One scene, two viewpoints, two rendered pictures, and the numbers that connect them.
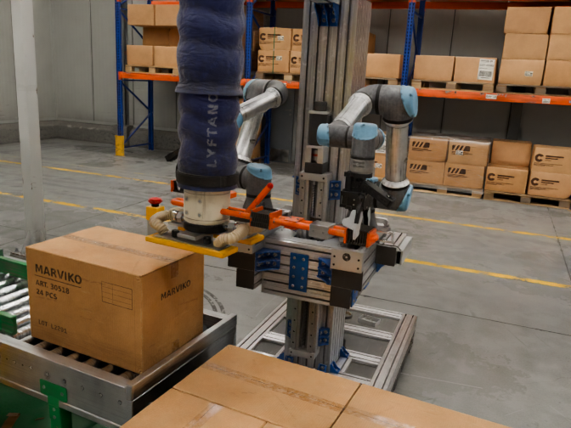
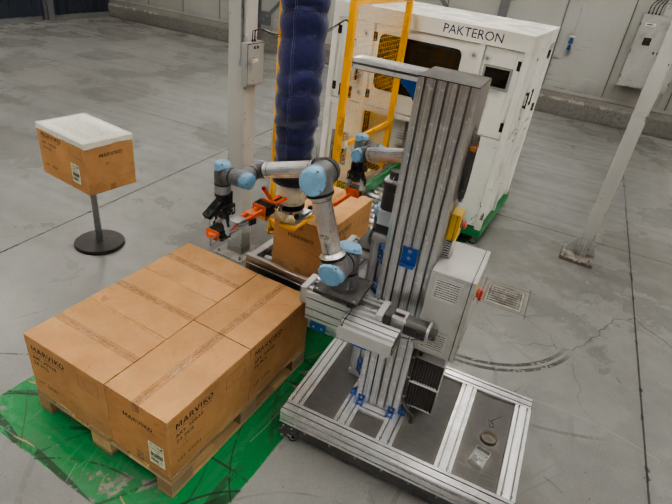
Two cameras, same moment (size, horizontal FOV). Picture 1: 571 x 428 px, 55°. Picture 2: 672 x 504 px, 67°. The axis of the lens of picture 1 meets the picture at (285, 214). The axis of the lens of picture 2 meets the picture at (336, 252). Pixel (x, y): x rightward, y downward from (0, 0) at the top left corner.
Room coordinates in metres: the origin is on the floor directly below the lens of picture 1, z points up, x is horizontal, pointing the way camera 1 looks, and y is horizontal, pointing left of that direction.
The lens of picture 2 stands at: (2.28, -2.36, 2.44)
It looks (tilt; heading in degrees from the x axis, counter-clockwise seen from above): 31 degrees down; 90
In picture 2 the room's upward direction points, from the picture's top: 8 degrees clockwise
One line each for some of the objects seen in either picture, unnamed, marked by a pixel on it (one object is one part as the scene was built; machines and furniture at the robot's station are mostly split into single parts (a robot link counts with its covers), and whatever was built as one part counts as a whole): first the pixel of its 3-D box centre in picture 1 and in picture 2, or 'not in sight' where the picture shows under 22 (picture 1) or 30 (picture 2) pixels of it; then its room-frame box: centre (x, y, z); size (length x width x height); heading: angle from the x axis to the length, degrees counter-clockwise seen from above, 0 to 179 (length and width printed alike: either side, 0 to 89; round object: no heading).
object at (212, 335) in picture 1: (189, 351); (290, 275); (2.00, 0.36, 0.58); 0.70 x 0.03 x 0.06; 154
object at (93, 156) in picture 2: not in sight; (87, 152); (0.26, 1.29, 0.82); 0.60 x 0.40 x 0.40; 149
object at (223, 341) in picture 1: (189, 374); (289, 288); (2.00, 0.36, 0.48); 0.70 x 0.03 x 0.15; 154
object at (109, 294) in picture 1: (117, 292); (323, 231); (2.16, 0.69, 0.75); 0.60 x 0.40 x 0.40; 64
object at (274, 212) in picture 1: (266, 217); (263, 207); (1.86, 0.07, 1.19); 0.10 x 0.08 x 0.06; 154
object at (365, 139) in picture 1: (364, 141); (223, 172); (1.72, -0.23, 1.49); 0.09 x 0.08 x 0.11; 159
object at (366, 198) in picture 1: (357, 190); (223, 203); (1.72, -0.23, 1.33); 0.09 x 0.08 x 0.12; 63
